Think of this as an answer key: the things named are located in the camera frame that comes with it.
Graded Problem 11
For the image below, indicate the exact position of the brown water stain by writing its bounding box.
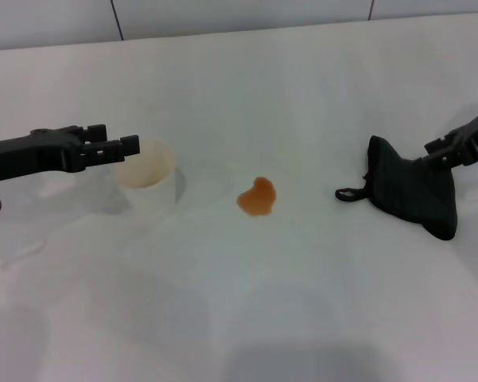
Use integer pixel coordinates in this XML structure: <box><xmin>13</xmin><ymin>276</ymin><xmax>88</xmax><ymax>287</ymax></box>
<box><xmin>235</xmin><ymin>177</ymin><xmax>278</xmax><ymax>218</ymax></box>

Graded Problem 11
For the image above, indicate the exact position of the dark blue rag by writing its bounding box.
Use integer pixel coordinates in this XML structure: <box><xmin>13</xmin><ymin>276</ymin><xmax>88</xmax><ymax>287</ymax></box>
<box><xmin>334</xmin><ymin>134</ymin><xmax>459</xmax><ymax>242</ymax></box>

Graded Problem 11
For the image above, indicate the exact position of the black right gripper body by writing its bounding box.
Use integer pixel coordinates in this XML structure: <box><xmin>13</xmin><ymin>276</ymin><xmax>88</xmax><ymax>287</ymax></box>
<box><xmin>448</xmin><ymin>110</ymin><xmax>478</xmax><ymax>167</ymax></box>

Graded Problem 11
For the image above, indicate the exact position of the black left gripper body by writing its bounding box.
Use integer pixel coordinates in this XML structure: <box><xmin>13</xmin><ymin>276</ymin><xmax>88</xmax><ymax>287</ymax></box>
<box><xmin>0</xmin><ymin>126</ymin><xmax>85</xmax><ymax>185</ymax></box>

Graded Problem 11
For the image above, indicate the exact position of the white paper cup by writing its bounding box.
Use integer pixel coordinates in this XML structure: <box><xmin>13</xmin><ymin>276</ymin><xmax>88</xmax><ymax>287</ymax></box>
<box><xmin>111</xmin><ymin>137</ymin><xmax>179</xmax><ymax>216</ymax></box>

